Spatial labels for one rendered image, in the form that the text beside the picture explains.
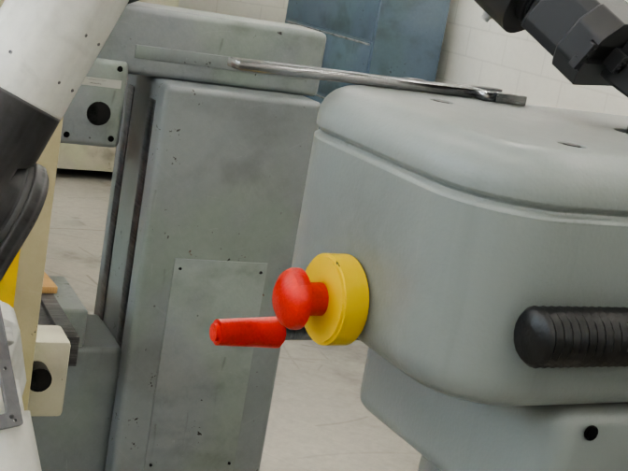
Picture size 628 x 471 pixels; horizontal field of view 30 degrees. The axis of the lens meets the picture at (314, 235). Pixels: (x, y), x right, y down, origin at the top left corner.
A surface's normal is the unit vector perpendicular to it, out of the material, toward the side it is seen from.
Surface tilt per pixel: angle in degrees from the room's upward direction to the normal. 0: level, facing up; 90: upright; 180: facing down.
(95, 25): 103
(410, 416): 90
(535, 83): 90
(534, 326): 90
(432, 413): 90
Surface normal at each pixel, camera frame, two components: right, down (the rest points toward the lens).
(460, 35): -0.87, -0.04
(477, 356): -0.21, 0.19
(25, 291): 0.45, 0.28
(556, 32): -0.56, 0.10
